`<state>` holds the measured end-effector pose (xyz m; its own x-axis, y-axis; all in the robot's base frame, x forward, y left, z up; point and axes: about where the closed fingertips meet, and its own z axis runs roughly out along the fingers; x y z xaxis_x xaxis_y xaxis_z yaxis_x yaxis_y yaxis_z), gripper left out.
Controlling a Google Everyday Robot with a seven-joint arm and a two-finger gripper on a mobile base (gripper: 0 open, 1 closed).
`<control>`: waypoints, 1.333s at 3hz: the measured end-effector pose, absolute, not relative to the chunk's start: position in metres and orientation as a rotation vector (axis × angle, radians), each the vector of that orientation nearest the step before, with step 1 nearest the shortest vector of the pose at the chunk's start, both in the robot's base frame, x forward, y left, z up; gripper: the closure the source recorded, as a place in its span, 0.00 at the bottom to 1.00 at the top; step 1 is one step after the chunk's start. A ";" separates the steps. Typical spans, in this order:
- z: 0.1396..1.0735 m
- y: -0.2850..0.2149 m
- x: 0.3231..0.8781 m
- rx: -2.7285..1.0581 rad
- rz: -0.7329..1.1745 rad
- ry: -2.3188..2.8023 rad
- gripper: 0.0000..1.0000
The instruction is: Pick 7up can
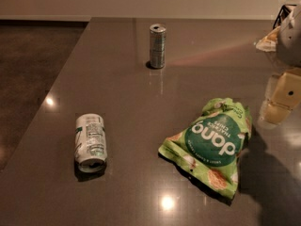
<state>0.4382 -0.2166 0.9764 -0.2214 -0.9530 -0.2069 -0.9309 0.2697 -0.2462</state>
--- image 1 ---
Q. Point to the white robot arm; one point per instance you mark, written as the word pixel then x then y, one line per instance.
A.
pixel 283 46

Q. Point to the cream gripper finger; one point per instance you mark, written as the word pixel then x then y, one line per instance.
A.
pixel 282 96

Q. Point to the tall slim silver can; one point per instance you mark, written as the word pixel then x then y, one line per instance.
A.
pixel 157 45

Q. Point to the white green 7up can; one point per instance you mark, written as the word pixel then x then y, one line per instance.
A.
pixel 90 152

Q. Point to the green dang chips bag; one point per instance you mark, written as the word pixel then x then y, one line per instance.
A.
pixel 209 148

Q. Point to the black wire frame object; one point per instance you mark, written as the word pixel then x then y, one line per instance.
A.
pixel 284 11

